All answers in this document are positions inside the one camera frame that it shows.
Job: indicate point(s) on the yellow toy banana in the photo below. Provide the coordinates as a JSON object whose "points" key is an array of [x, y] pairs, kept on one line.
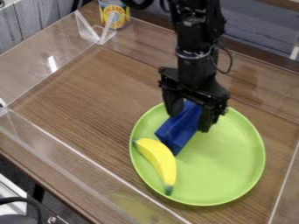
{"points": [[161, 160]]}

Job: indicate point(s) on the blue plastic block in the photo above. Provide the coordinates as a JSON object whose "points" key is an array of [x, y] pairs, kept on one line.
{"points": [[177, 129]]}

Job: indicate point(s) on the yellow blue tin can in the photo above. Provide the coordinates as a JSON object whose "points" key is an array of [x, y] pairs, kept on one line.
{"points": [[116, 10]]}

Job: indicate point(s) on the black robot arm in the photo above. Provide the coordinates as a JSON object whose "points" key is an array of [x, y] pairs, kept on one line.
{"points": [[190, 82]]}

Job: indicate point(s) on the clear acrylic front wall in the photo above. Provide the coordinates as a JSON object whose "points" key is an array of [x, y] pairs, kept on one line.
{"points": [[72, 145]]}

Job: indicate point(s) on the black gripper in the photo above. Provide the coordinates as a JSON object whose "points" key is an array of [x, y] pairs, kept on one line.
{"points": [[211, 95]]}

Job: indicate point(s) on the clear acrylic corner bracket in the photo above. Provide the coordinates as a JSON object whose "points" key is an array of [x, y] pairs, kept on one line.
{"points": [[98, 34]]}

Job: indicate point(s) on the green round plate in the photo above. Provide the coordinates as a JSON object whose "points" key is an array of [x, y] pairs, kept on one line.
{"points": [[220, 164]]}

